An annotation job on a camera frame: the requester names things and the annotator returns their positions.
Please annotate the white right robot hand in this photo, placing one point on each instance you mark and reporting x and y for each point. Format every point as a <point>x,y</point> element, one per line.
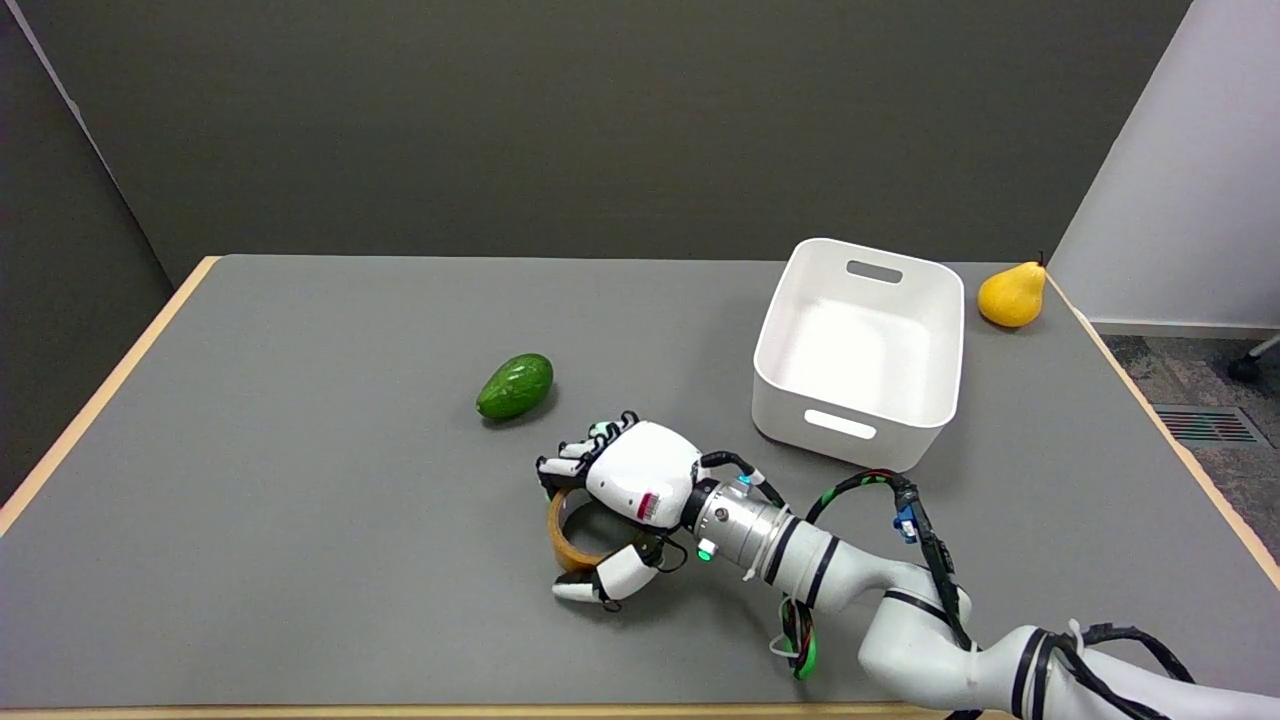
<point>630,490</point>

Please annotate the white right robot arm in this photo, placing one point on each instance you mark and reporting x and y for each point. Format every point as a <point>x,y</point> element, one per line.
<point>950,630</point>

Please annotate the yellow tape roll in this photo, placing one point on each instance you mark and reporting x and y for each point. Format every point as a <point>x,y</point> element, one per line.
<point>570,535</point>

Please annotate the black chair caster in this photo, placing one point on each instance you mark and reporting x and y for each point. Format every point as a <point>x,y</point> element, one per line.
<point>1245,366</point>

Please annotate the white plastic bin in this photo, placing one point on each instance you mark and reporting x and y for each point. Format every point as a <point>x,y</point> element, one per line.
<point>858,352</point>

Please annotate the yellow pear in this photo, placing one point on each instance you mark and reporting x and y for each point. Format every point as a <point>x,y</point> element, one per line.
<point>1012,294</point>

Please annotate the green avocado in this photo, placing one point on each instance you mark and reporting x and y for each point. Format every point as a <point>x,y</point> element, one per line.
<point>515,386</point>

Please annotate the floor vent grille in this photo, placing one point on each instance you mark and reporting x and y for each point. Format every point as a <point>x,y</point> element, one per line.
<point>1210,426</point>

